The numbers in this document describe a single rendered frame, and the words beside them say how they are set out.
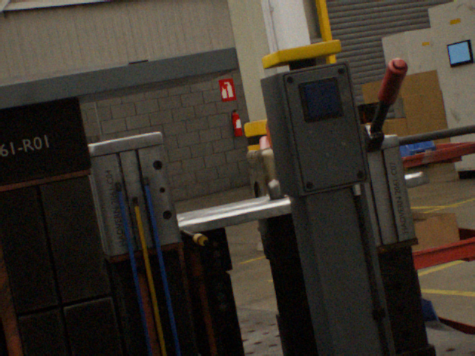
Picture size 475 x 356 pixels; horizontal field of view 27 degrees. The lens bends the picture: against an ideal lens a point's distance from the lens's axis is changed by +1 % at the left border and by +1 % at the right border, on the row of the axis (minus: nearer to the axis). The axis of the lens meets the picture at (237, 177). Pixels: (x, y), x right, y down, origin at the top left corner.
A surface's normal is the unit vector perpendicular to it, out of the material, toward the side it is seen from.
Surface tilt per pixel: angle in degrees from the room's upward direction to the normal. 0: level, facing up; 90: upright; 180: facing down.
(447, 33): 90
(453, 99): 90
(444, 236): 90
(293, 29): 90
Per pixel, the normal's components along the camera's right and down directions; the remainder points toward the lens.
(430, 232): 0.42, -0.03
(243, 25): -0.83, 0.18
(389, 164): 0.22, 0.01
